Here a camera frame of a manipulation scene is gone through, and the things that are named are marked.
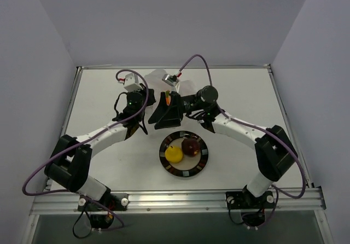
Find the dark red fake apple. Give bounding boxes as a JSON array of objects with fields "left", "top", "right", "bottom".
[{"left": 181, "top": 138, "right": 200, "bottom": 157}]

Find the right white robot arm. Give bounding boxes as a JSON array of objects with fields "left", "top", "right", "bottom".
[{"left": 148, "top": 85, "right": 298, "bottom": 207}]

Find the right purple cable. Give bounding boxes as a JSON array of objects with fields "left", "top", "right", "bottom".
[{"left": 177, "top": 54, "right": 307, "bottom": 228}]

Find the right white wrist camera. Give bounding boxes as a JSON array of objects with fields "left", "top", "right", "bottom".
[{"left": 162, "top": 73, "right": 180, "bottom": 92}]

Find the aluminium front frame rail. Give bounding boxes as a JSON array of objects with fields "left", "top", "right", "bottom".
[{"left": 30, "top": 188, "right": 326, "bottom": 215}]

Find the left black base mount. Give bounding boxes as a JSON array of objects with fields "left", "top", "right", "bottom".
[{"left": 79, "top": 192, "right": 129, "bottom": 231}]

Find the orange fake fruit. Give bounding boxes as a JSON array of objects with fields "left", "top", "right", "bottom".
[{"left": 165, "top": 90, "right": 171, "bottom": 106}]

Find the clear printed plastic bag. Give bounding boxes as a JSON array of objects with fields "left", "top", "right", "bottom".
[{"left": 143, "top": 68, "right": 197, "bottom": 111}]

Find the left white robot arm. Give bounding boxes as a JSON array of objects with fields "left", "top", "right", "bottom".
[{"left": 44, "top": 85, "right": 156, "bottom": 211}]

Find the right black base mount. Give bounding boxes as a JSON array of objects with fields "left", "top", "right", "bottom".
[{"left": 225, "top": 190, "right": 278, "bottom": 231}]

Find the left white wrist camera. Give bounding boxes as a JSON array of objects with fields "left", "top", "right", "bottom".
[{"left": 117, "top": 73, "right": 142, "bottom": 92}]

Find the yellow fake fruit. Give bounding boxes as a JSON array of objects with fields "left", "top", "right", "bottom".
[{"left": 165, "top": 146, "right": 183, "bottom": 164}]

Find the black rimmed ceramic plate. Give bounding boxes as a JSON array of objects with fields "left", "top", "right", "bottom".
[{"left": 159, "top": 131, "right": 209, "bottom": 178}]

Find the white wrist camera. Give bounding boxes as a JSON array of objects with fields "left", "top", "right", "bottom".
[
  {"left": 162, "top": 73, "right": 180, "bottom": 92},
  {"left": 117, "top": 73, "right": 142, "bottom": 92}
]

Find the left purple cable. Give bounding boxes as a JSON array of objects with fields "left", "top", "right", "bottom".
[{"left": 22, "top": 68, "right": 150, "bottom": 231}]

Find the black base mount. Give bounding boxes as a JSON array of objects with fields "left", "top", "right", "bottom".
[
  {"left": 225, "top": 190, "right": 278, "bottom": 231},
  {"left": 79, "top": 192, "right": 129, "bottom": 231}
]

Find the purple cable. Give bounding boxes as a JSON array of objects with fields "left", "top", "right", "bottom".
[
  {"left": 22, "top": 68, "right": 150, "bottom": 231},
  {"left": 177, "top": 54, "right": 307, "bottom": 228}
]

